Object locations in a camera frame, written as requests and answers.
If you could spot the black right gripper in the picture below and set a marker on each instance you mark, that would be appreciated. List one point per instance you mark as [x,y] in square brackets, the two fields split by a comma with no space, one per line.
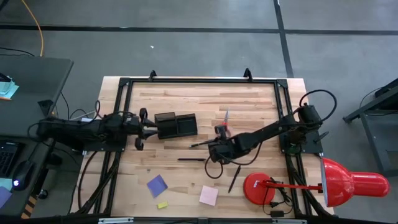
[225,151]

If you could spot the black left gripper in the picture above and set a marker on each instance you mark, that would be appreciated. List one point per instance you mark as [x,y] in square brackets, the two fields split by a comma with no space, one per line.
[136,127]

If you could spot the black pen clear barrel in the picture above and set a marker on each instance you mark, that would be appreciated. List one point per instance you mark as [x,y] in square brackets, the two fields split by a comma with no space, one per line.
[191,159]

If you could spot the black mesh desk organizer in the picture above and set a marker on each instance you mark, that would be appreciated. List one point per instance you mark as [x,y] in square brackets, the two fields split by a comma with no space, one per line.
[186,124]

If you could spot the pink sticky note pad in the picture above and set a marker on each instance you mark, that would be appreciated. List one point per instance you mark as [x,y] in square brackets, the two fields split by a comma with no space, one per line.
[209,195]

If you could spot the purple sticky note pad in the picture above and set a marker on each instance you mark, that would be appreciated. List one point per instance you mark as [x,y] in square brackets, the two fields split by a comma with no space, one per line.
[157,186]

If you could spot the small yellow sticky pad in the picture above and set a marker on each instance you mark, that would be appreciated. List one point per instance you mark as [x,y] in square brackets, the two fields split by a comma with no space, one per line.
[162,205]

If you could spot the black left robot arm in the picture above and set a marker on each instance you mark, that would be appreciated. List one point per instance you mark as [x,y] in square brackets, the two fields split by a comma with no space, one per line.
[77,130]

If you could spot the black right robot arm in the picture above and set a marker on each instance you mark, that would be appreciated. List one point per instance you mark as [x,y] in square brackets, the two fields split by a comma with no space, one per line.
[264,132]

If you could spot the dark grey side desk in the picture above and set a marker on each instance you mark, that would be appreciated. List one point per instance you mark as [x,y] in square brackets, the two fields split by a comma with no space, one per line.
[28,77]

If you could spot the black computer mouse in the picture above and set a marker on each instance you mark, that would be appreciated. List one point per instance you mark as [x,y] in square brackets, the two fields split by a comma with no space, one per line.
[23,174]

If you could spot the red desk lamp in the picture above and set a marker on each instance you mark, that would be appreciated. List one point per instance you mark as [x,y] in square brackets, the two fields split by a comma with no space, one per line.
[351,183]

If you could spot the yellow black hazard strip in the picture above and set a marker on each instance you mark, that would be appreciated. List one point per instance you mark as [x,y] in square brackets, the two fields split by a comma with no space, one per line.
[29,208]

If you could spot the black keyboard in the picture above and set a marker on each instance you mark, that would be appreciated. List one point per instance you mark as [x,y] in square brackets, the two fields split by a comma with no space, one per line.
[7,158]

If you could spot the teal paper stack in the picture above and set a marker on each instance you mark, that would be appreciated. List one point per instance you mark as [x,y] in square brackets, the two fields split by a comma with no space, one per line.
[7,90]

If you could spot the grey computer desk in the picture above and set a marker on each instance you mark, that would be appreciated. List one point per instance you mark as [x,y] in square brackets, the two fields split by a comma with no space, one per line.
[23,205]

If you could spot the purple paper sheet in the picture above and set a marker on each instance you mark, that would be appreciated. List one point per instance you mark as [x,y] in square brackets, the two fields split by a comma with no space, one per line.
[3,197]

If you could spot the black metal cart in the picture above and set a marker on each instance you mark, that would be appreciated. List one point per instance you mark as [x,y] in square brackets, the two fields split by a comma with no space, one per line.
[382,143]

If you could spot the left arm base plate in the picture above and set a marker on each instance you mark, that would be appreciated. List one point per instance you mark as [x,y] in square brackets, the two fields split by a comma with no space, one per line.
[102,148]

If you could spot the black frame bracket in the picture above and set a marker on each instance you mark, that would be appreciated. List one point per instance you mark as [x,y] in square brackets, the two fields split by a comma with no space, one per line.
[152,75]
[247,74]

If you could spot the black aluminium table frame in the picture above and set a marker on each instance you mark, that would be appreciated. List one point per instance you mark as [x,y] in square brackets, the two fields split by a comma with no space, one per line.
[202,81]

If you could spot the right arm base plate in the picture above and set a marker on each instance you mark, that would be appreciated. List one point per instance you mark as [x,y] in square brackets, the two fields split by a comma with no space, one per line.
[312,146]

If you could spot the silver metal bracket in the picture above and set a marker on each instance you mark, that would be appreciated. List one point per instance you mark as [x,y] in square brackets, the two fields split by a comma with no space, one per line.
[115,220]
[289,221]

